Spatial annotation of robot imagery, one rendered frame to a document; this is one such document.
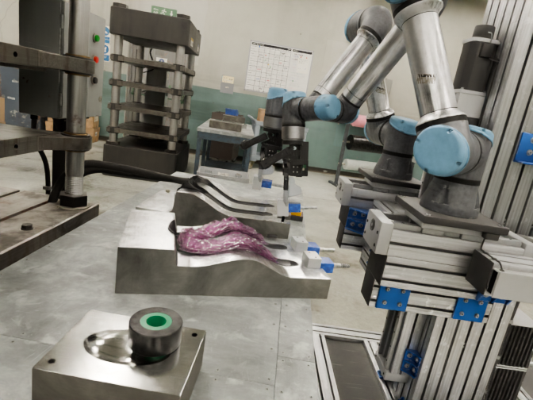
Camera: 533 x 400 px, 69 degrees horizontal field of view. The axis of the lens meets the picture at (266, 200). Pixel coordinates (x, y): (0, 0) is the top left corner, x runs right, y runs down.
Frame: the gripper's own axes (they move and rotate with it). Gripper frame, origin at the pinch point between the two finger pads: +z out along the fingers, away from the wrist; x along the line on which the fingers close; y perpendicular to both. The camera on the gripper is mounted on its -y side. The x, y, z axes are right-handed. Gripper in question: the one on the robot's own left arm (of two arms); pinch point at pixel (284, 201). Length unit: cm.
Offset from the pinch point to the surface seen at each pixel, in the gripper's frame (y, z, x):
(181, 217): -32.9, 5.4, -6.7
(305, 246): 6.6, 10.6, -18.9
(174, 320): -16, 11, -71
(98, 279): -42, 15, -44
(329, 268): 12.6, 14.4, -27.5
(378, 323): 61, 88, 113
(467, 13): 323, -295, 645
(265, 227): -5.8, 7.7, -6.6
